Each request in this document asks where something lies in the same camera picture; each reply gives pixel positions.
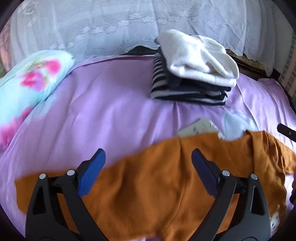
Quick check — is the purple bed sheet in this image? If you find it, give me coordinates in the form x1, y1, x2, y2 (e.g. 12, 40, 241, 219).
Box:
1, 56, 295, 233

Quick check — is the navy striped folded garment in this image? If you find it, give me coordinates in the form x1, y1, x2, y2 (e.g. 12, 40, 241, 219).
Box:
150, 48, 231, 106

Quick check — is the white lace cover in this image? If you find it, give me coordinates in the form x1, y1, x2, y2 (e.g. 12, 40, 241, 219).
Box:
10, 1, 293, 74

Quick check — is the brown wooden headboard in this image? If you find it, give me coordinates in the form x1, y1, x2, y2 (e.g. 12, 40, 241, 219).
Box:
123, 46, 280, 80

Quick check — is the floral light blue pillow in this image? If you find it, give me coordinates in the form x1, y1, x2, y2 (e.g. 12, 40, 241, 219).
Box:
1, 50, 75, 151

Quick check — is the checkered brown curtain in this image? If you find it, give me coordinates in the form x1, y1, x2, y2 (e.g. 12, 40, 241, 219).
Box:
279, 32, 296, 98

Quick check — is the white folded garment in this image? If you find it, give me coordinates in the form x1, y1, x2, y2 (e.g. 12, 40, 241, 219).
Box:
157, 29, 239, 87

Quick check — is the orange cat cardigan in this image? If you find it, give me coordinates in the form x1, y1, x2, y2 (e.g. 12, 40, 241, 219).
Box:
14, 129, 296, 241

